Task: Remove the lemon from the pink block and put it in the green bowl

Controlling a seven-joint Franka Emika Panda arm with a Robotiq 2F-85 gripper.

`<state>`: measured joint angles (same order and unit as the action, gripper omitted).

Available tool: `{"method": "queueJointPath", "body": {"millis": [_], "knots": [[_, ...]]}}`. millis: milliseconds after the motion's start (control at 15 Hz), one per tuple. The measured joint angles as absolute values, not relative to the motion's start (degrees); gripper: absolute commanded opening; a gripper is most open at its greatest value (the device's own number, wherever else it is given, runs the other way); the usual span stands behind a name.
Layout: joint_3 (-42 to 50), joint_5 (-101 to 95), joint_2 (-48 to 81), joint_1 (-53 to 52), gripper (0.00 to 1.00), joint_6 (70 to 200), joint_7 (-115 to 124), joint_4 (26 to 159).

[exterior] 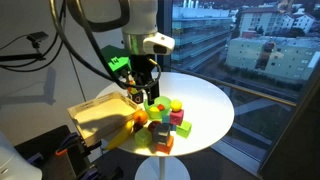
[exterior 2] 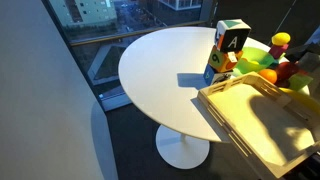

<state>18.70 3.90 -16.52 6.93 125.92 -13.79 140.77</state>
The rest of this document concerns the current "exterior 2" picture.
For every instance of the yellow lemon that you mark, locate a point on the yellow lemon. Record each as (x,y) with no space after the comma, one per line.
(281,39)

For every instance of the yellow fruit in bowl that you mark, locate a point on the yellow fruit in bowl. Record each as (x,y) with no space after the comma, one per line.
(254,62)

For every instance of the green plastic bowl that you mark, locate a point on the green plastic bowl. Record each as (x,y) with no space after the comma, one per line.
(254,54)

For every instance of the pink toy block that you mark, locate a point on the pink toy block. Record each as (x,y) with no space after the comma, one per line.
(276,51)

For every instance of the light green foam block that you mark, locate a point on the light green foam block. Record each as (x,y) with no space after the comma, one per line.
(298,81)

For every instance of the round white table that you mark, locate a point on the round white table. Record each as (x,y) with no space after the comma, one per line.
(161,73)

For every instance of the blue and white cube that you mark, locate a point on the blue and white cube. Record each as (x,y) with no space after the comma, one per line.
(211,76)

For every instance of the orange number cube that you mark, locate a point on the orange number cube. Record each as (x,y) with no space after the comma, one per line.
(221,62)

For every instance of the black letter A cube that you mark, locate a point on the black letter A cube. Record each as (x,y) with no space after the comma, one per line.
(231,35)

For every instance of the orange fruit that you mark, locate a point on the orange fruit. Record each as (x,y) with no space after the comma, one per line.
(269,75)

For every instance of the dark purple plum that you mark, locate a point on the dark purple plum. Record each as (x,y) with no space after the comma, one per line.
(283,83)

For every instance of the red tomato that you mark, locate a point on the red tomato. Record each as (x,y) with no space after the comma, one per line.
(285,70)

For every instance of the wooden tray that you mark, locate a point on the wooden tray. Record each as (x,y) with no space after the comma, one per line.
(272,131)

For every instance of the yellow banana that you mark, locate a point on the yellow banana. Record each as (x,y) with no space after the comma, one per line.
(304,99)

